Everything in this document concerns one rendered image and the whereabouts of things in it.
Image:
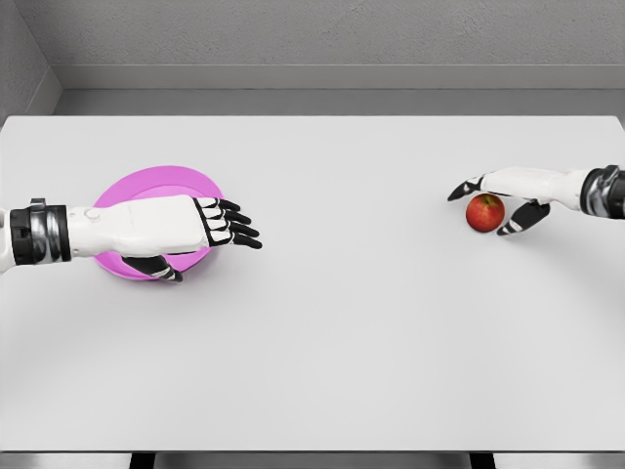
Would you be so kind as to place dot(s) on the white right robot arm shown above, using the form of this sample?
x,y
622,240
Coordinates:
x,y
593,190

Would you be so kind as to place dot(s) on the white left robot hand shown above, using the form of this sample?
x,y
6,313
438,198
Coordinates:
x,y
161,225

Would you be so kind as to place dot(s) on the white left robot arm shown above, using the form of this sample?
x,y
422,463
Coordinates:
x,y
44,233

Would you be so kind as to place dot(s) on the red apple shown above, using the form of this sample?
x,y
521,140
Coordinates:
x,y
485,213

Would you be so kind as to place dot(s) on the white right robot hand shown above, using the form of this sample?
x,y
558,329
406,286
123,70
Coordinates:
x,y
512,183

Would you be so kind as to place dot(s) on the pink plate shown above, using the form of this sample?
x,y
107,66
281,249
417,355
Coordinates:
x,y
156,181

